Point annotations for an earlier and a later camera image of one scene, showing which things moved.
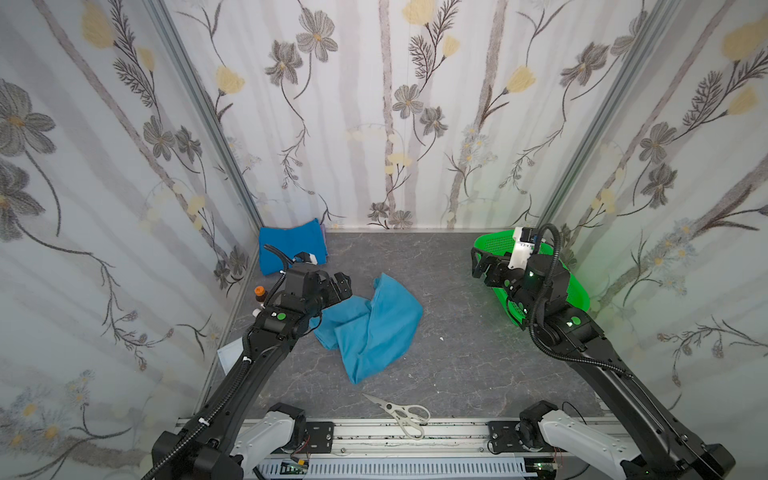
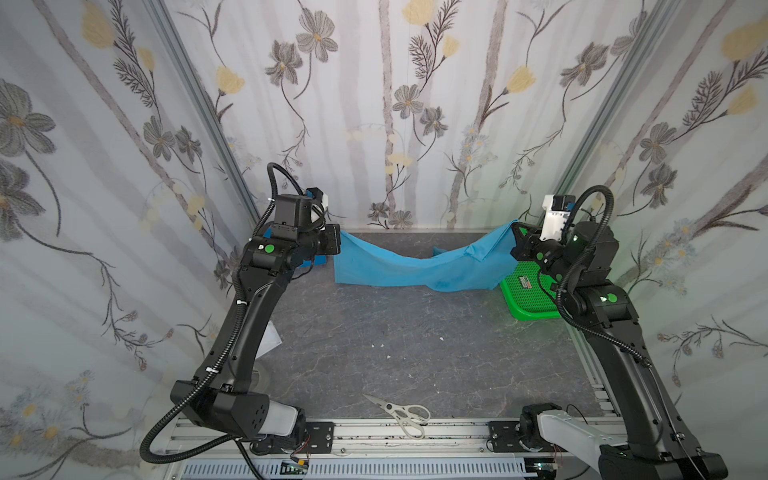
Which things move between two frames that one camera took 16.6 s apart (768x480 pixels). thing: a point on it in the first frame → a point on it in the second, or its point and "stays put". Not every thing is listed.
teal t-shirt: (369, 333) → (484, 263)
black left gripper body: (330, 288) → (330, 240)
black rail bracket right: (504, 437) stays put
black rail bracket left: (319, 436) stays put
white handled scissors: (409, 416) stays put
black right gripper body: (496, 271) → (522, 242)
